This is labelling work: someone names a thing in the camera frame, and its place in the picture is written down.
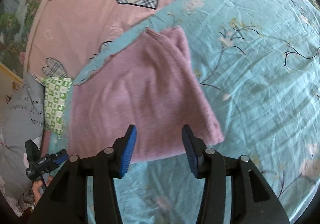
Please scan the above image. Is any pink knitted sweater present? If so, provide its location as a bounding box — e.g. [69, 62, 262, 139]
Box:
[67, 27, 224, 162]

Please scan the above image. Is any pink quilt with plaid hearts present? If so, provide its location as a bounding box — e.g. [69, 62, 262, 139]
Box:
[24, 0, 174, 80]

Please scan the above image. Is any green white checkered pillow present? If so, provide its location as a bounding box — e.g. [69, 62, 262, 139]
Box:
[43, 77, 73, 136]

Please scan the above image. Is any landscape wall painting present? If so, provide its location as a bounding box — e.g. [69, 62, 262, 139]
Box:
[1, 0, 42, 78]

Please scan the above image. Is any grey pillow with text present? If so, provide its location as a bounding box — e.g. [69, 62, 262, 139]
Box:
[0, 72, 47, 217]

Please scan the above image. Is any person's left hand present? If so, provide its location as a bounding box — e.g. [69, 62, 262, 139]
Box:
[32, 175, 53, 205]

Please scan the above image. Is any teal floral bed sheet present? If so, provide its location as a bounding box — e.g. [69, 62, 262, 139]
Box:
[47, 0, 320, 224]

